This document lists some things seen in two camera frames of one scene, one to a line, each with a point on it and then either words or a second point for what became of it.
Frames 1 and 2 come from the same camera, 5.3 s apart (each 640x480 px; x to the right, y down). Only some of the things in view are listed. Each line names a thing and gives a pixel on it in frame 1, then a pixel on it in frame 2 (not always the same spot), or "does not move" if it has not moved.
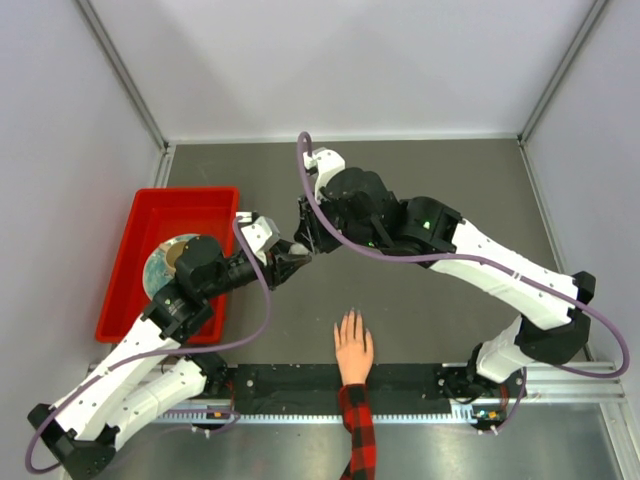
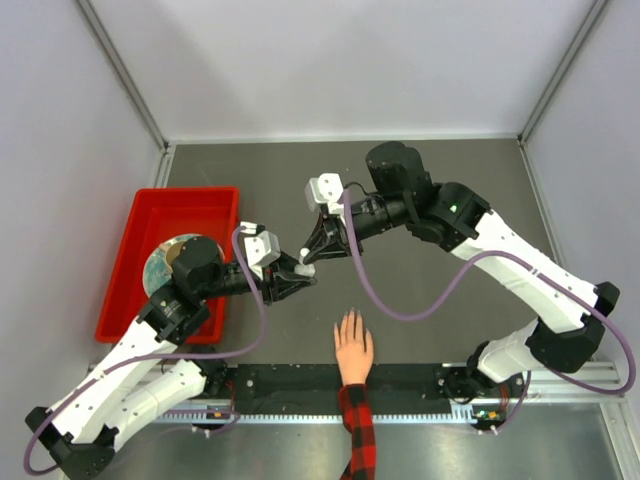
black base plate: x=311 y=389 does not move
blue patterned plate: x=157 y=273 does not move
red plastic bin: x=154 y=216 does not move
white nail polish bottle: x=298 y=249 -> x=304 y=269
